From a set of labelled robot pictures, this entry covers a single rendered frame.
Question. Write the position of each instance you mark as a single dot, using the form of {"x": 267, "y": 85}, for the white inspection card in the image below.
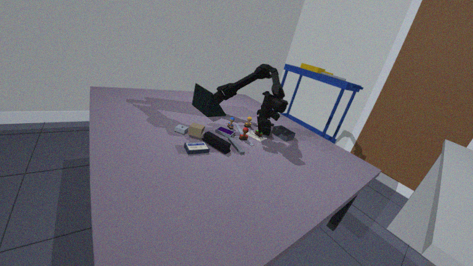
{"x": 253, "y": 135}

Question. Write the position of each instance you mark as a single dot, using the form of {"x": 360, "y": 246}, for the tan cardboard box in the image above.
{"x": 196, "y": 130}

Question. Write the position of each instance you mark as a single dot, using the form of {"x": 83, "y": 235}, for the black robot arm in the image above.
{"x": 274, "y": 101}

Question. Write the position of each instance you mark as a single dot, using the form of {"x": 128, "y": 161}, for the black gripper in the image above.
{"x": 263, "y": 118}

